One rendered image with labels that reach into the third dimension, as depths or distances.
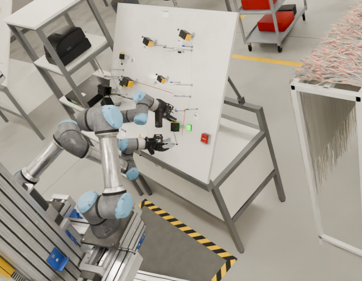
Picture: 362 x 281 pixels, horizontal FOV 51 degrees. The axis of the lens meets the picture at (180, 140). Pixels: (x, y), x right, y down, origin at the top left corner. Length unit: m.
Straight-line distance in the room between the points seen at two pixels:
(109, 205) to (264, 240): 1.59
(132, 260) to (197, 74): 1.15
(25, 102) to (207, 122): 3.34
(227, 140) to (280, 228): 0.86
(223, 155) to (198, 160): 0.27
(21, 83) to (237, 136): 3.23
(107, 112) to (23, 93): 3.51
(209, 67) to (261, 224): 1.43
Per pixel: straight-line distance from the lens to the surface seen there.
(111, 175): 1.83
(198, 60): 2.40
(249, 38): 5.17
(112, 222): 2.00
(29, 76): 5.25
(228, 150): 2.65
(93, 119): 1.84
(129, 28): 2.97
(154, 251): 3.35
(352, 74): 1.88
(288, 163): 3.56
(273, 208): 3.27
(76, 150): 2.10
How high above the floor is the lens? 2.59
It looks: 39 degrees down
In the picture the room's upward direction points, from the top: 25 degrees counter-clockwise
